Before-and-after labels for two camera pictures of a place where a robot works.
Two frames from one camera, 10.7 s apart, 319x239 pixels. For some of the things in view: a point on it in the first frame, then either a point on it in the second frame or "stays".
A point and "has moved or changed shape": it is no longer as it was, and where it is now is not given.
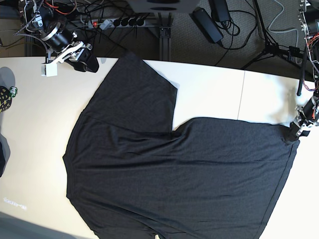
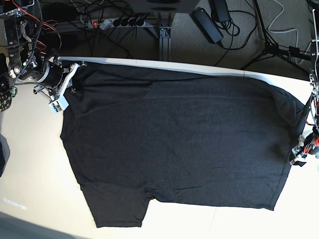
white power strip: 105,23 stays
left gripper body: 301,119 → 306,145
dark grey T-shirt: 129,175 has moved or changed shape
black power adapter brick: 207,25 stays
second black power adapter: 219,10 stays
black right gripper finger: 78,65 → 75,90
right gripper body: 72,53 → 67,75
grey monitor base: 173,6 stays
